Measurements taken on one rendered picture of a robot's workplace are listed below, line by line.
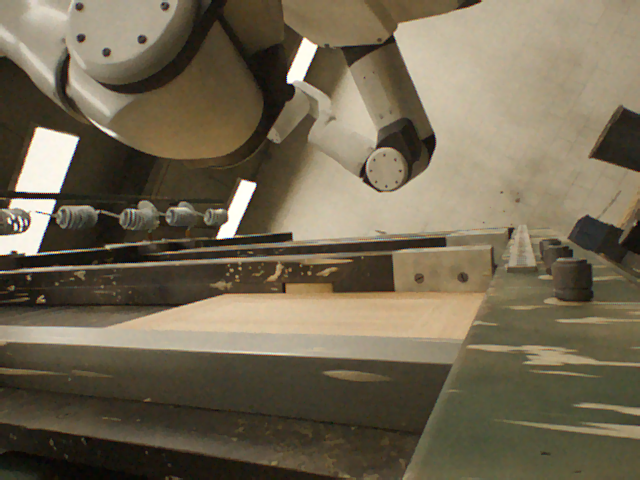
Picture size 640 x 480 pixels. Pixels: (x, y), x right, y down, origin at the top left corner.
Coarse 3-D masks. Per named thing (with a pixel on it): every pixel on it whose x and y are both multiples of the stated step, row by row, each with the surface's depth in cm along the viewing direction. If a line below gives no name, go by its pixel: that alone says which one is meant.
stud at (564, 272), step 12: (552, 264) 32; (564, 264) 31; (576, 264) 31; (588, 264) 31; (552, 276) 32; (564, 276) 31; (576, 276) 31; (588, 276) 31; (564, 288) 31; (576, 288) 31; (588, 288) 31; (564, 300) 32; (576, 300) 31
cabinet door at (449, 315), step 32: (160, 320) 54; (192, 320) 54; (224, 320) 52; (256, 320) 51; (288, 320) 49; (320, 320) 48; (352, 320) 47; (384, 320) 46; (416, 320) 45; (448, 320) 42
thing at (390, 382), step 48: (0, 336) 41; (48, 336) 39; (96, 336) 37; (144, 336) 36; (192, 336) 34; (240, 336) 33; (288, 336) 32; (336, 336) 31; (384, 336) 30; (0, 384) 39; (48, 384) 37; (96, 384) 34; (144, 384) 32; (192, 384) 31; (240, 384) 29; (288, 384) 28; (336, 384) 26; (384, 384) 25; (432, 384) 24
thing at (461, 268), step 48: (0, 288) 96; (48, 288) 90; (96, 288) 85; (144, 288) 80; (192, 288) 76; (240, 288) 72; (336, 288) 65; (384, 288) 62; (432, 288) 60; (480, 288) 57
